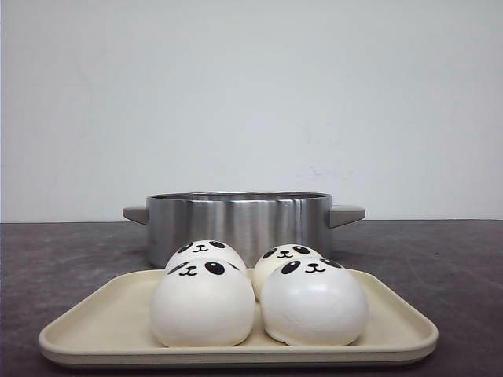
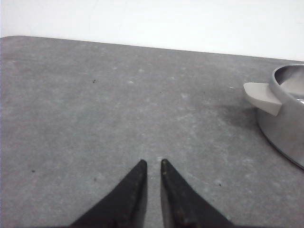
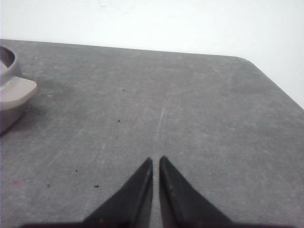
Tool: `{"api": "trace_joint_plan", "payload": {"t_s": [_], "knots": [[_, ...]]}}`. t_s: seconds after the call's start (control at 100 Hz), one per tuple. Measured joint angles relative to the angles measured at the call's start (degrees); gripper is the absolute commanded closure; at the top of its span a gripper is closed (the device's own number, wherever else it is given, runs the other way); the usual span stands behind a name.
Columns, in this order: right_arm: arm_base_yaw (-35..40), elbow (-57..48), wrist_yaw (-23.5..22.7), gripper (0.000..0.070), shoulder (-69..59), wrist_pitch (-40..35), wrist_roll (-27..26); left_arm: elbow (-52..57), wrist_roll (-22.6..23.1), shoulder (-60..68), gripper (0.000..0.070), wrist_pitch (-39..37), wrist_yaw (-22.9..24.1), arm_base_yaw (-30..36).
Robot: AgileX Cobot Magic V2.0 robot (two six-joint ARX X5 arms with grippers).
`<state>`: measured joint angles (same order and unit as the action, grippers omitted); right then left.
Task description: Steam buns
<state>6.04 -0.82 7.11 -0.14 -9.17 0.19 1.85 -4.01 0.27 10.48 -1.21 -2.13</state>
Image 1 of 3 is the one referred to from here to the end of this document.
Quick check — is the panda bun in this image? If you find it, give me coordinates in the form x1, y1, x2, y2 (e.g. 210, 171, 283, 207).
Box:
260, 258, 369, 346
150, 258, 255, 347
165, 240, 247, 273
251, 243, 322, 302

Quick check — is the stainless steel steamer pot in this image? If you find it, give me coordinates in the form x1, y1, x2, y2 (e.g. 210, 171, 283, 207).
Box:
123, 192, 365, 268

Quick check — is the beige rectangular tray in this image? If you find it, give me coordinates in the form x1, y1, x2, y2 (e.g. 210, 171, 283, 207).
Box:
39, 269, 439, 369

